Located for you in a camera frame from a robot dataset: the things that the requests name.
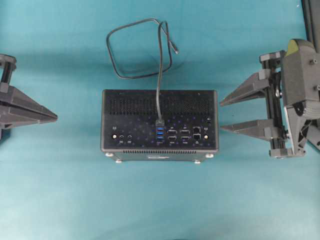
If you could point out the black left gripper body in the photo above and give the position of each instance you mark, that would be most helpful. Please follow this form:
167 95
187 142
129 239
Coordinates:
8 66

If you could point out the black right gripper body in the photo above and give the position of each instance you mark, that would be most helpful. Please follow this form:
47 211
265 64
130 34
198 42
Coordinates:
297 84

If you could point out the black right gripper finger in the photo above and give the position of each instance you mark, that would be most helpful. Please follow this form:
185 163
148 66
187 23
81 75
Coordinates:
260 129
252 88

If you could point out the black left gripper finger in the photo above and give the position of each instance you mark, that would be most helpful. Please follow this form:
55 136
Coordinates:
14 97
13 116

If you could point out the black mini PC box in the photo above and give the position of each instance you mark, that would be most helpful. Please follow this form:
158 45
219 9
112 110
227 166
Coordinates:
170 125

